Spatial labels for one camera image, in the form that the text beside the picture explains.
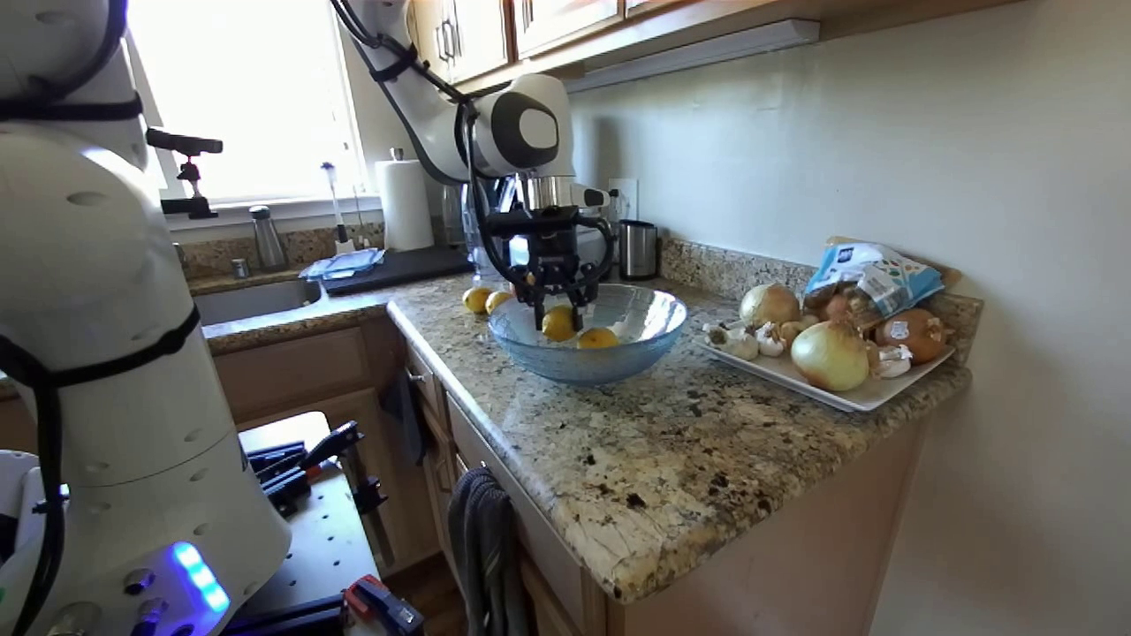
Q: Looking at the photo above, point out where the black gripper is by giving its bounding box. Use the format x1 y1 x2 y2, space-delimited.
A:
479 202 619 335

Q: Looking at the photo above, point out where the clear glass bowl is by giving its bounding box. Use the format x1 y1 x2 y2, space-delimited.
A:
486 279 694 387

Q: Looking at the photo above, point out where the small stainless steel kettle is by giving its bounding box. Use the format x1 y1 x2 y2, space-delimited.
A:
617 219 664 284

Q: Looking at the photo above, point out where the black ribbed mat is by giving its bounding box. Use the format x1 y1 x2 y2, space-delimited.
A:
318 243 473 295

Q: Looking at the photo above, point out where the white paper towel roll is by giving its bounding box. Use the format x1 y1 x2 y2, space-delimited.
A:
376 150 440 255

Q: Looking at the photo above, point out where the dark hanging towel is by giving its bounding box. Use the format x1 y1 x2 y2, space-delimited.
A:
377 368 436 468

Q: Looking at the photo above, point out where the yellow onion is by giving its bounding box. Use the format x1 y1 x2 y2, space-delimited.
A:
790 316 878 395
734 279 805 331

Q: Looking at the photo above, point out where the blue cloth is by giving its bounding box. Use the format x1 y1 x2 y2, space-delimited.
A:
297 243 388 291

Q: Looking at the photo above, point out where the white mushroom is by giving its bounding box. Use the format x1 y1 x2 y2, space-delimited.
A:
875 341 915 380
753 316 805 358

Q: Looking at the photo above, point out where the dish brush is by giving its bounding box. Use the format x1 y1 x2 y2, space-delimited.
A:
318 160 356 251

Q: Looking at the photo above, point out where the wooden sink base cabinet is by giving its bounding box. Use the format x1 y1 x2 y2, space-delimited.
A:
205 312 447 577

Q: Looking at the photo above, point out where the grey hanging towel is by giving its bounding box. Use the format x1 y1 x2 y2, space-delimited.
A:
447 465 541 636

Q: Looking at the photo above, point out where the wooden cabinet door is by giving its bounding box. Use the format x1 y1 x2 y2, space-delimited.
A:
402 0 455 89
514 0 626 59
452 0 520 84

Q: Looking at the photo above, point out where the black clamp tool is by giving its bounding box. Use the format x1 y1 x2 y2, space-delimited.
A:
244 439 311 478
263 420 367 517

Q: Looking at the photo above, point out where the white under-cabinet light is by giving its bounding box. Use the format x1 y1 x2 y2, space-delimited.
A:
561 13 824 94

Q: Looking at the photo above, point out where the brown mushroom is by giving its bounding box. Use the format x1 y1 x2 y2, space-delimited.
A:
816 291 880 335
878 307 953 368

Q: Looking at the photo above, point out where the kitchen sink basin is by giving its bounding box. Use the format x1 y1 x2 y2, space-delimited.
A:
191 276 326 328

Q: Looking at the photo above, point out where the blue white food package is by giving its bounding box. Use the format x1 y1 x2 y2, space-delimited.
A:
803 239 952 316

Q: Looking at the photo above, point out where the black perforated work table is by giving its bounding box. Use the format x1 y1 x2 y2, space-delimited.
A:
227 407 394 636

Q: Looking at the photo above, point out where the red blue tool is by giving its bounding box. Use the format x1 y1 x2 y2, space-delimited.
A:
339 573 428 636

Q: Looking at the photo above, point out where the bright window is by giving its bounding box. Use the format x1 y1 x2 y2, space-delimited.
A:
122 0 376 209

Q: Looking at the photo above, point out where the white wall outlet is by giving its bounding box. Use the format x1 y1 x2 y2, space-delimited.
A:
607 173 645 223

